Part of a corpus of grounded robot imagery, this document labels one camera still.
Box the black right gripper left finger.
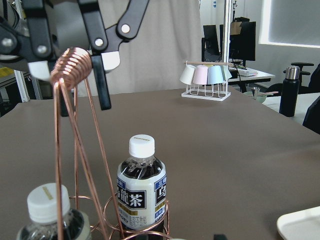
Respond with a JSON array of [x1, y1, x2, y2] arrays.
[[0, 0, 57, 81]]

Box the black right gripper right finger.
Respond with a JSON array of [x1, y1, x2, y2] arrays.
[[78, 0, 149, 110]]

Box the tea bottle dark oolong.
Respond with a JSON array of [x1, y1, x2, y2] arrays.
[[116, 134, 167, 230]]

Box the tea bottle in basket top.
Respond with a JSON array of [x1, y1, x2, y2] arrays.
[[16, 182, 92, 240]]

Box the white plastic cup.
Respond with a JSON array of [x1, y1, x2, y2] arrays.
[[179, 64, 196, 85]]

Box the pink plastic cup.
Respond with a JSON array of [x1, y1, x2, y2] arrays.
[[193, 65, 208, 85]]

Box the blue plastic cup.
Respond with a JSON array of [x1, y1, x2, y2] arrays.
[[207, 65, 224, 85]]

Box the black monitor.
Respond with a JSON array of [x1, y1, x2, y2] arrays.
[[201, 21, 256, 62]]

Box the black thermos bottle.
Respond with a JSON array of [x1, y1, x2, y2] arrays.
[[279, 66, 300, 117]]

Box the cream rabbit serving tray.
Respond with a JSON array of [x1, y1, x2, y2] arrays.
[[276, 206, 320, 240]]

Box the copper wire bottle basket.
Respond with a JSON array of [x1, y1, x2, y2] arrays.
[[50, 47, 171, 240]]

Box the white wire cup rack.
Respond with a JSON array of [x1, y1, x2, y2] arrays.
[[181, 61, 232, 101]]

